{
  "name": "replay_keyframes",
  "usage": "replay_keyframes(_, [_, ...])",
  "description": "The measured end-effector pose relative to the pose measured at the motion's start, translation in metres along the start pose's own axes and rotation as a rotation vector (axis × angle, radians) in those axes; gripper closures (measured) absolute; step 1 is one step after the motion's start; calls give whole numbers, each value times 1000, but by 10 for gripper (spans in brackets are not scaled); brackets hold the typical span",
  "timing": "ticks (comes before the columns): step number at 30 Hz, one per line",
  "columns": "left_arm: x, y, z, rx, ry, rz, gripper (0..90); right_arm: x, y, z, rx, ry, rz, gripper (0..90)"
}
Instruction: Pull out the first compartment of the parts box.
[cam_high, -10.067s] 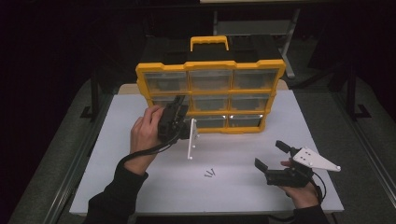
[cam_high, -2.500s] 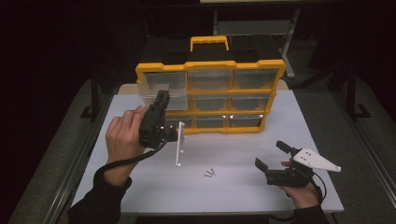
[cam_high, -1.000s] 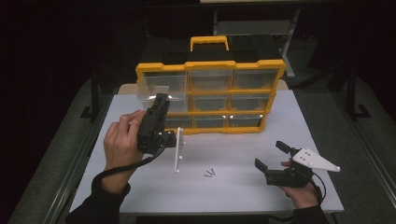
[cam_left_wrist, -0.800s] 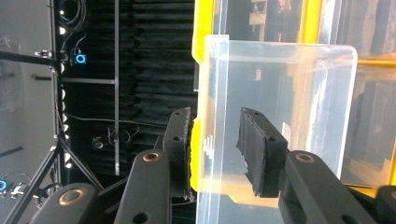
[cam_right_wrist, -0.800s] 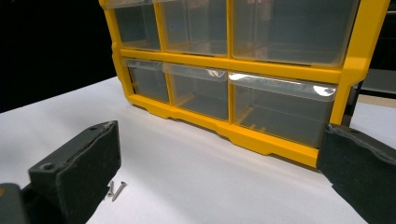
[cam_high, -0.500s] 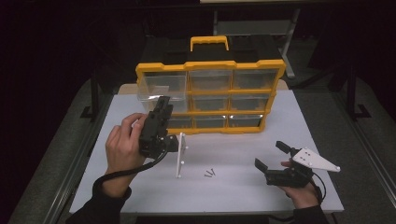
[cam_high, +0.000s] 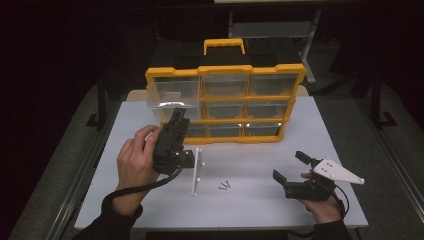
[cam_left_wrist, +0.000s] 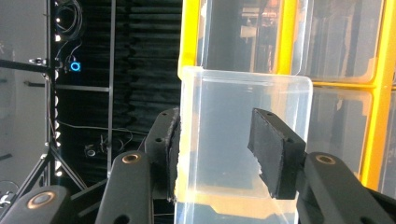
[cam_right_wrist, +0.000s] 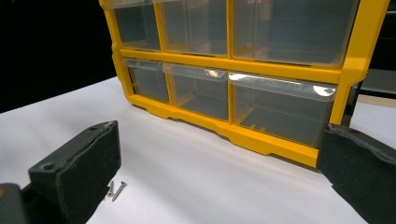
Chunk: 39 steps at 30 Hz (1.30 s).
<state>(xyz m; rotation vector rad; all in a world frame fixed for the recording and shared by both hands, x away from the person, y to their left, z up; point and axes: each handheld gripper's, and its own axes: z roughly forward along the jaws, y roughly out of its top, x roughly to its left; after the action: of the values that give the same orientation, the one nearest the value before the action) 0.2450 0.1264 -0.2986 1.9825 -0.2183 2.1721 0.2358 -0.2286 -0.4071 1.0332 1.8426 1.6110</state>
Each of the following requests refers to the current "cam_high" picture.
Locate black metal post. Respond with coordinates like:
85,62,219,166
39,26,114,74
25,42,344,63
85,74,108,131
370,71,398,129

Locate person's left hand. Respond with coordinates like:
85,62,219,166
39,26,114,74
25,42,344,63
116,124,164,209

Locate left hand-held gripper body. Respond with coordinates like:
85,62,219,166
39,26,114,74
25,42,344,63
152,114,205,198

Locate yellow black drawer organizer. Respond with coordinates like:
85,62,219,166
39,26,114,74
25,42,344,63
144,37,307,145

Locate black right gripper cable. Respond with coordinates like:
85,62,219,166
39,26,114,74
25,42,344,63
333,184,350,218

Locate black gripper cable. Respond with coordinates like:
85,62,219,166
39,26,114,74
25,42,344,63
333,184,350,218
102,165,185,209

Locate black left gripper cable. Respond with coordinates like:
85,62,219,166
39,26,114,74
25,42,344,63
102,165,185,209

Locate grid of clear drawers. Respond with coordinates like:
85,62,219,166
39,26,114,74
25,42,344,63
184,73,298,139

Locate grey metal stand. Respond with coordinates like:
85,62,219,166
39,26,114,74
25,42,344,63
228,9,323,85

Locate clear plastic drawer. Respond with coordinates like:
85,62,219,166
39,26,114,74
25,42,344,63
146,76,203,123

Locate person's right hand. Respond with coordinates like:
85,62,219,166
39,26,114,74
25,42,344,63
298,171,343,224

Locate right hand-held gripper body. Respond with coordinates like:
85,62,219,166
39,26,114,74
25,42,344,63
283,158,365,202

